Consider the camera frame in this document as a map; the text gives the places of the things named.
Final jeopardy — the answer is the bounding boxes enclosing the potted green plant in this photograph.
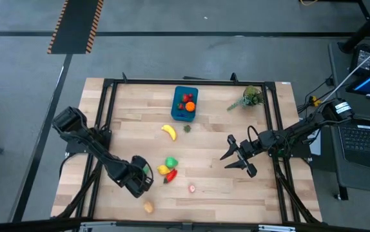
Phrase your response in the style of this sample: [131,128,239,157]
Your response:
[226,84,265,112]

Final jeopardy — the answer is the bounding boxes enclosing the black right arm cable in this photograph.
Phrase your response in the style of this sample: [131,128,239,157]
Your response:
[247,124,260,142]

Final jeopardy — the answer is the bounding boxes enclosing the black laptop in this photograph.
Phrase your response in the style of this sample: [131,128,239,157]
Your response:
[338,119,370,171]

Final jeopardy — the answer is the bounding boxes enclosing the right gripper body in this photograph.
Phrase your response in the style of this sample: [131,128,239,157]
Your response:
[236,139,260,179]

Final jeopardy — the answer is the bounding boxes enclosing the red chili pepper toy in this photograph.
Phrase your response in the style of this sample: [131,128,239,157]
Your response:
[162,168,179,185]

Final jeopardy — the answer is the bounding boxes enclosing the teal plastic tupperware container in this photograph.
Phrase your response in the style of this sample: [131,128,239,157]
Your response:
[170,85,199,122]

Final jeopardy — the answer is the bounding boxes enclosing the black stand leg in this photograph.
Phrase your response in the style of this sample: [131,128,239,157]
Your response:
[338,0,370,54]

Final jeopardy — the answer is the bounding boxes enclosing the dark grey side table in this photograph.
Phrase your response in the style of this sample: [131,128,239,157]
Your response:
[328,41,370,196]

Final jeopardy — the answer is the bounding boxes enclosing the green pear toy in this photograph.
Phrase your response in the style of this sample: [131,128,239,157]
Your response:
[165,156,179,169]

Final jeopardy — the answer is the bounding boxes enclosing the black power adapter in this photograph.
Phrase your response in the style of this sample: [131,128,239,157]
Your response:
[349,43,370,75]

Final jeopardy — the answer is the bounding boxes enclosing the black hazard-striped floor mat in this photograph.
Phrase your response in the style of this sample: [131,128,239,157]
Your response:
[46,0,104,55]

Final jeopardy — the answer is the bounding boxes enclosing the black aluminium table frame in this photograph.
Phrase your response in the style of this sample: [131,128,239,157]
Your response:
[51,72,323,226]

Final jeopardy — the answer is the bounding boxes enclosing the yellow banana toy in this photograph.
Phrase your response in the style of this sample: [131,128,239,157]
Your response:
[161,124,177,142]

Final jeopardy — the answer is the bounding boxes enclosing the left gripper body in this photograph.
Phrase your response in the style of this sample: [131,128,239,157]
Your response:
[120,155,155,198]

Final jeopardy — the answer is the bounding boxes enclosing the white cable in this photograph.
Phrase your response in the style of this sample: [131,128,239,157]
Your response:
[313,37,370,113]

